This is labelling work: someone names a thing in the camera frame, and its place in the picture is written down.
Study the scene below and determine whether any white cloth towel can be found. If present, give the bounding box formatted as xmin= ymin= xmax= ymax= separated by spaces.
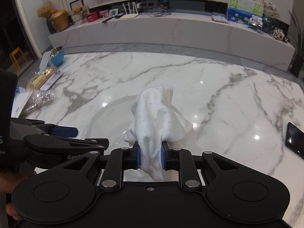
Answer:
xmin=124 ymin=86 xmax=193 ymax=182

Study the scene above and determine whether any clear plastic bowl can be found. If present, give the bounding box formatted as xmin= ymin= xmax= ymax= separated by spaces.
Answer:
xmin=81 ymin=95 xmax=198 ymax=172

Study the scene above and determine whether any blue metal-lined bowl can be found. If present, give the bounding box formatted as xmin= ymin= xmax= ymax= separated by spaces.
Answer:
xmin=50 ymin=46 xmax=64 ymax=67

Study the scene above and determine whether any person's left hand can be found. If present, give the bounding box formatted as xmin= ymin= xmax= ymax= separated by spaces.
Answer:
xmin=1 ymin=170 xmax=37 ymax=227

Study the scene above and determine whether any crumpled clear plastic bag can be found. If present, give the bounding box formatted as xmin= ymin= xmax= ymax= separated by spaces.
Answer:
xmin=22 ymin=89 xmax=56 ymax=115

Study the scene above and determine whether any white paper booklet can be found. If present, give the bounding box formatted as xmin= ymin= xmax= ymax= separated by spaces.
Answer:
xmin=11 ymin=91 xmax=33 ymax=118

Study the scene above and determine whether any wooden chopsticks box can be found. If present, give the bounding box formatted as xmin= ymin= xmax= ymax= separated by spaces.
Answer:
xmin=26 ymin=67 xmax=54 ymax=90

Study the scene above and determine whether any white tablet stand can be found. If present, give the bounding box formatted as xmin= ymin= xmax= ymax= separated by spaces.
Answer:
xmin=33 ymin=51 xmax=62 ymax=91

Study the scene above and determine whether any yellow stool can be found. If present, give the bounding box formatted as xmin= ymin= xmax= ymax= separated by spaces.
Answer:
xmin=9 ymin=47 xmax=28 ymax=70

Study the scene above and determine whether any golden round vase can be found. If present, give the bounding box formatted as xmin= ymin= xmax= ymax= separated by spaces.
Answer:
xmin=50 ymin=10 xmax=69 ymax=31

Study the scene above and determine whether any red gift box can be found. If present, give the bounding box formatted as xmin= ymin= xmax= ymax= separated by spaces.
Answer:
xmin=86 ymin=11 xmax=99 ymax=23

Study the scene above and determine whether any plush teddy bear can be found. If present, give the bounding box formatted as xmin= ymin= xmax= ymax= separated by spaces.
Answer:
xmin=72 ymin=5 xmax=83 ymax=17

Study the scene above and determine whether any black smartphone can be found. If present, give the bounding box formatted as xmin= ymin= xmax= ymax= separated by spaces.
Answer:
xmin=285 ymin=122 xmax=304 ymax=159

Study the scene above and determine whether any white wifi router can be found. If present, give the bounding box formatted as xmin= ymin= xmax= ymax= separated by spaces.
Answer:
xmin=120 ymin=2 xmax=139 ymax=19

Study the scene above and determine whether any lotus painting picture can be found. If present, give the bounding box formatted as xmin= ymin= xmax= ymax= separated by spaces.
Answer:
xmin=226 ymin=0 xmax=264 ymax=25

